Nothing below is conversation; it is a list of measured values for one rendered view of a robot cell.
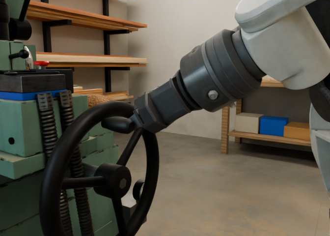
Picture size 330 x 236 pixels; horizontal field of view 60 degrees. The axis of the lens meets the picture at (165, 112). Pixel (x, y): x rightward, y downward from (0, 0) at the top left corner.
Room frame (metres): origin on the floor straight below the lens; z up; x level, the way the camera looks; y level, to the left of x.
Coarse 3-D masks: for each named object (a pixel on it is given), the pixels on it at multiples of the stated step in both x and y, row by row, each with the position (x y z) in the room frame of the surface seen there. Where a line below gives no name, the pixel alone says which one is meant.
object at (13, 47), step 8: (0, 40) 0.63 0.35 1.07; (0, 48) 0.63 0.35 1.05; (8, 48) 0.64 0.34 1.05; (16, 48) 0.66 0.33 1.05; (0, 56) 0.63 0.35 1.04; (8, 56) 0.64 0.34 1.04; (0, 64) 0.62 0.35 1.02; (8, 64) 0.64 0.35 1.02; (16, 64) 0.65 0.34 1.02; (24, 64) 0.67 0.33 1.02
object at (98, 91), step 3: (78, 90) 0.87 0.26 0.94; (81, 90) 0.87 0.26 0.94; (84, 90) 0.88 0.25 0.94; (87, 90) 0.88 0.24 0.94; (90, 90) 0.90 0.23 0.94; (93, 90) 0.91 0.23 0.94; (96, 90) 0.92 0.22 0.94; (99, 90) 0.93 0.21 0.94; (102, 90) 0.94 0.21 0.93; (75, 93) 0.84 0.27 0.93; (78, 93) 0.85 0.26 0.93; (81, 93) 0.86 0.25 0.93; (84, 93) 0.87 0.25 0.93; (87, 93) 0.88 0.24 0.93; (96, 93) 0.92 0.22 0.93; (99, 93) 0.93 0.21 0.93; (102, 93) 0.94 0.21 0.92
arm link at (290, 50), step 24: (288, 24) 0.30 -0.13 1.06; (312, 24) 0.32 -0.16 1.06; (216, 48) 0.34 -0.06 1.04; (240, 48) 0.34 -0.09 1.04; (264, 48) 0.32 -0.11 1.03; (288, 48) 0.31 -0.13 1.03; (312, 48) 0.32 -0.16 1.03; (216, 72) 0.34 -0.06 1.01; (240, 72) 0.33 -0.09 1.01; (264, 72) 0.34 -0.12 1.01; (288, 72) 0.33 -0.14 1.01; (312, 72) 0.33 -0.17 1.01; (240, 96) 0.35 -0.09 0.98
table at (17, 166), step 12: (96, 132) 0.70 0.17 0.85; (108, 132) 0.74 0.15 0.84; (84, 144) 0.54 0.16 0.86; (96, 144) 0.57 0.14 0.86; (0, 156) 0.45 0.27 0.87; (12, 156) 0.45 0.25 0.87; (36, 156) 0.46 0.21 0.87; (0, 168) 0.44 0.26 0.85; (12, 168) 0.42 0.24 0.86; (24, 168) 0.44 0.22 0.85; (36, 168) 0.45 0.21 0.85
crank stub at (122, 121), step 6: (102, 120) 0.46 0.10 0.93; (108, 120) 0.45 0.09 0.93; (114, 120) 0.44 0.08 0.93; (120, 120) 0.44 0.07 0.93; (126, 120) 0.43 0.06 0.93; (102, 126) 0.46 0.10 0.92; (108, 126) 0.45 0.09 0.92; (114, 126) 0.44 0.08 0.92; (120, 126) 0.43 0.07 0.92; (126, 126) 0.43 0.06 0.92; (132, 126) 0.43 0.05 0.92; (120, 132) 0.44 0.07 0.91; (126, 132) 0.43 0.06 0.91
